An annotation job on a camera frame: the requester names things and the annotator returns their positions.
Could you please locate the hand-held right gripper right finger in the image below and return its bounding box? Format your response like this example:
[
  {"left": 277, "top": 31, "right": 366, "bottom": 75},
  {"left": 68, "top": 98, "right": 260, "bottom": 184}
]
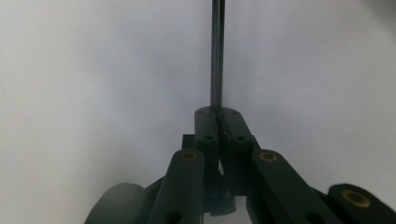
[{"left": 219, "top": 106, "right": 261, "bottom": 197}]

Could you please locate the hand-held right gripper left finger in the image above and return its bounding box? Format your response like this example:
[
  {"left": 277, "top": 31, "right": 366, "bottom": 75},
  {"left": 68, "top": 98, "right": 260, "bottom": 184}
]
[{"left": 182, "top": 106, "right": 222, "bottom": 194}]

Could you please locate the black brush with square head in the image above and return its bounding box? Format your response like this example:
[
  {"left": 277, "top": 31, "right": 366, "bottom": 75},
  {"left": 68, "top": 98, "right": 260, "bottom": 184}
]
[{"left": 209, "top": 0, "right": 236, "bottom": 217}]

